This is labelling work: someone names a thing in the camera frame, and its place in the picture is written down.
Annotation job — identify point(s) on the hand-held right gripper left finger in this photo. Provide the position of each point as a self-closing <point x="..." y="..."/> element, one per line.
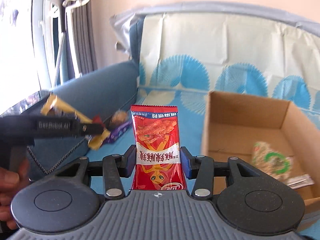
<point x="131" y="162"/>

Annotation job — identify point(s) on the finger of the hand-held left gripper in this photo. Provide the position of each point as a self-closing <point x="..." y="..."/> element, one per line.
<point x="93" y="128"/>

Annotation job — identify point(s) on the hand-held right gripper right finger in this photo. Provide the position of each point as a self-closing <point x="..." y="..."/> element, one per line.
<point x="186" y="163"/>

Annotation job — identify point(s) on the yellow snack packet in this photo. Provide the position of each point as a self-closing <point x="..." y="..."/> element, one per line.
<point x="60" y="106"/>

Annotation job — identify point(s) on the purple snack packet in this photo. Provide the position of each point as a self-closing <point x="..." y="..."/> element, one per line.
<point x="118" y="132"/>

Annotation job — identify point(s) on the clear brown biscuit packet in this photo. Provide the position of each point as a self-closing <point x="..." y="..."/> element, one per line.
<point x="120" y="117"/>

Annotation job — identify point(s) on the red spicy strip packet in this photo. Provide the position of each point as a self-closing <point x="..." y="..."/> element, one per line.
<point x="156" y="135"/>

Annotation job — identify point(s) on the cardboard box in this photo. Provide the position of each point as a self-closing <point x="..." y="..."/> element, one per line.
<point x="250" y="120"/>

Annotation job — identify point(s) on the puffed rice cracker packet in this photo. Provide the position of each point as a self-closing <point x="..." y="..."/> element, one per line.
<point x="272" y="160"/>

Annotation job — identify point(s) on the silver white bar packet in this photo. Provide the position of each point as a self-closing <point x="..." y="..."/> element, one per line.
<point x="300" y="180"/>

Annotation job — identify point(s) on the person's left hand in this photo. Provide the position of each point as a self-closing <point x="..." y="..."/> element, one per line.
<point x="10" y="182"/>

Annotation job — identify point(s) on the small red white packet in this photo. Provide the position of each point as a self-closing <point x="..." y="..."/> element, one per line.
<point x="97" y="120"/>

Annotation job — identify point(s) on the black smartphone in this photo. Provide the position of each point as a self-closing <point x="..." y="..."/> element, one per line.
<point x="27" y="102"/>

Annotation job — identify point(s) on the blue fabric sofa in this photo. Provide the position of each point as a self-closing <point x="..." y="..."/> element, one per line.
<point x="95" y="85"/>

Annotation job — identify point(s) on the window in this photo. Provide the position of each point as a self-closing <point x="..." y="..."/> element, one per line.
<point x="15" y="42"/>

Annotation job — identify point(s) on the grey curtain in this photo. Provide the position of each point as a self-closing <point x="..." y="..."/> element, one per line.
<point x="80" y="30"/>

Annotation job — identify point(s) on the metal pole stand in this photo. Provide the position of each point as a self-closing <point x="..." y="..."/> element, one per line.
<point x="62" y="12"/>

